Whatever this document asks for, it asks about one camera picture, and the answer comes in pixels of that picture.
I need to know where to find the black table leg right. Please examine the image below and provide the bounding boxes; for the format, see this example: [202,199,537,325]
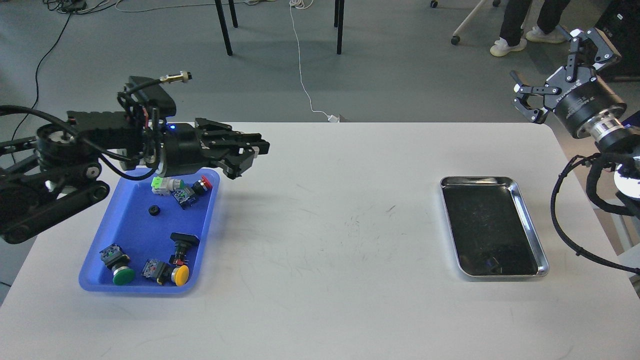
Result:
[333,0,345,55]

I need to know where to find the black table leg left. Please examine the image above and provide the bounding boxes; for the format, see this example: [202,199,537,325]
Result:
[214,0,239,57]

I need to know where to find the green white push button switch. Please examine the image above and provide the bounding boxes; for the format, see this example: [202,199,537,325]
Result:
[150,176,185,196]

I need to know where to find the blue plastic tray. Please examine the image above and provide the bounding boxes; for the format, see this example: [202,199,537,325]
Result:
[78,168,221,294]

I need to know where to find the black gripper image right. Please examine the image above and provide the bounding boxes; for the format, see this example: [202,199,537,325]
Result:
[509,27,627,141]

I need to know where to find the white cable on floor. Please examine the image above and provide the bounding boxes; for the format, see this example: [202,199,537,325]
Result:
[288,0,341,124]

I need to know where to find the yellow mushroom button switch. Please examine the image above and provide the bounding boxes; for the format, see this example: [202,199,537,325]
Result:
[141,259,190,287]

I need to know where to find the silver metal tray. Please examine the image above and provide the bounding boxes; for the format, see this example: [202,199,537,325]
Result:
[439,176,550,280]

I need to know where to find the small black gear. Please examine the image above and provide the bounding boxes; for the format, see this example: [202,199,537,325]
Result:
[147,205,162,217]

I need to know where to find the black equipment cart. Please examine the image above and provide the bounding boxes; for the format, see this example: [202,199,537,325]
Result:
[595,0,640,82]

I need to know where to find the black table leg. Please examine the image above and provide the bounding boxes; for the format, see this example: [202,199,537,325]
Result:
[333,0,345,55]
[214,0,239,57]

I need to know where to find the black square button switch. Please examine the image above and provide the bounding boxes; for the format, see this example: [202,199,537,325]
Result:
[169,232,201,266]

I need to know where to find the white chair base wheels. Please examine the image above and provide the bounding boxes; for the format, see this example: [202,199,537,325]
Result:
[429,0,502,46]

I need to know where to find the person legs white sneakers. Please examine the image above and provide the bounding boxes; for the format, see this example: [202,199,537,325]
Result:
[489,0,571,58]

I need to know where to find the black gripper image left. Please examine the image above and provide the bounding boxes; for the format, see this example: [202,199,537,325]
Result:
[162,118,270,180]

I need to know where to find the red push button switch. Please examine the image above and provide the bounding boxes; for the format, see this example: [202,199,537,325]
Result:
[190,175,213,197]

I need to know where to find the green mushroom button switch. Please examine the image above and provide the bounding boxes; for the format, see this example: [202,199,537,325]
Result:
[99,243,135,286]

